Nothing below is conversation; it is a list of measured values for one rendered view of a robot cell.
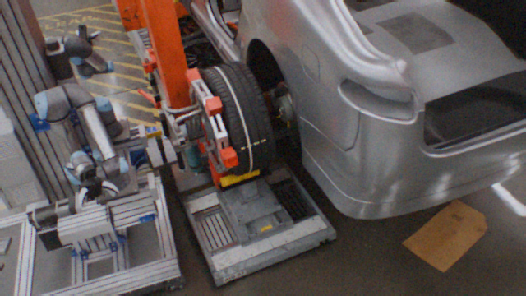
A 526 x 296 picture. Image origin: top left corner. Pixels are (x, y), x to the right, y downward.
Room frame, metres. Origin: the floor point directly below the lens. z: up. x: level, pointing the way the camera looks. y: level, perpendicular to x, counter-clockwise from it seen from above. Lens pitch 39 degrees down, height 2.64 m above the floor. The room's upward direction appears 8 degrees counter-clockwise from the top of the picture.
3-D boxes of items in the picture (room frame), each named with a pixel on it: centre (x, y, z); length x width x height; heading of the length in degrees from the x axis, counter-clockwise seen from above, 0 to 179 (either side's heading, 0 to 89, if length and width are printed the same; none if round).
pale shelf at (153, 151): (2.89, 0.69, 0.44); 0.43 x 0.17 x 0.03; 18
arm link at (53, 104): (2.06, 0.91, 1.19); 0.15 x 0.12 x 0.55; 116
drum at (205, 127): (2.45, 0.34, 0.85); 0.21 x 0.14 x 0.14; 108
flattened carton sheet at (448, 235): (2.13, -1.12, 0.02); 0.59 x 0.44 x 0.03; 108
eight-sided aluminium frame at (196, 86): (2.47, 0.27, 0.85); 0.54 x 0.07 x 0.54; 18
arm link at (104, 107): (2.61, 0.89, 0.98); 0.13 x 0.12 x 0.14; 87
